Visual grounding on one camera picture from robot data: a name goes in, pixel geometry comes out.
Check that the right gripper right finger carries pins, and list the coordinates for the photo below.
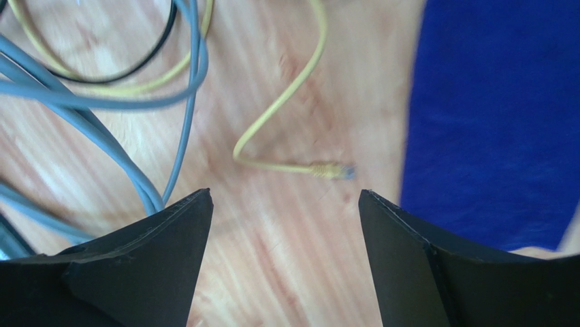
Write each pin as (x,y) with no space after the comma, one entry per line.
(424,275)

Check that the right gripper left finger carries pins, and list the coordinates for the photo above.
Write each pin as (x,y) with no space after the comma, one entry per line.
(143,274)

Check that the purple cloth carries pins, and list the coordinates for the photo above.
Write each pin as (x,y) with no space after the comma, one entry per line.
(492,152)

